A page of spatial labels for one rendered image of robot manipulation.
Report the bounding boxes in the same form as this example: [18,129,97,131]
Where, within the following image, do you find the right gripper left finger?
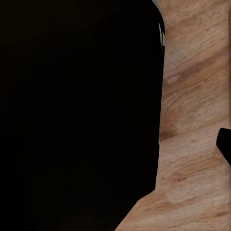
[0,128,25,184]

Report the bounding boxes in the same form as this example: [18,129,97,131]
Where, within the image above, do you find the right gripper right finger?
[216,128,231,166]

